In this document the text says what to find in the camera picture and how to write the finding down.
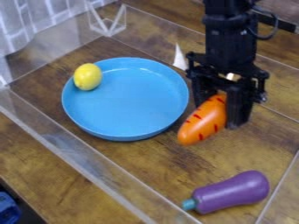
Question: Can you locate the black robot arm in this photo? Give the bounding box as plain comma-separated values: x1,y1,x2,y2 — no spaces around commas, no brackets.
186,0,273,129

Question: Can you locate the blue object at corner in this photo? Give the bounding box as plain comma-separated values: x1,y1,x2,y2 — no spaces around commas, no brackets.
0,192,22,224

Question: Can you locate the clear acrylic enclosure wall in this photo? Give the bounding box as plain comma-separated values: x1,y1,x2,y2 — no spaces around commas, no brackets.
0,0,299,224

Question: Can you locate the orange toy carrot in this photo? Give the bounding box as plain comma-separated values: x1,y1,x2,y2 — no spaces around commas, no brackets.
178,94,227,145

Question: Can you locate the blue round plate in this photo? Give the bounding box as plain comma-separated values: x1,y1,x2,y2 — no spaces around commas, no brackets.
60,57,190,141

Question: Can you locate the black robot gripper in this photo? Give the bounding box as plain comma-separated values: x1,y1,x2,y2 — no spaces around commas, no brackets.
186,52,270,130

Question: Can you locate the purple toy eggplant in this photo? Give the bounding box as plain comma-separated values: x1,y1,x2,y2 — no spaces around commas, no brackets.
182,171,270,214

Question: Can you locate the yellow toy lemon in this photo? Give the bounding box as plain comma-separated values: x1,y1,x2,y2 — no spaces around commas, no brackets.
74,63,103,91

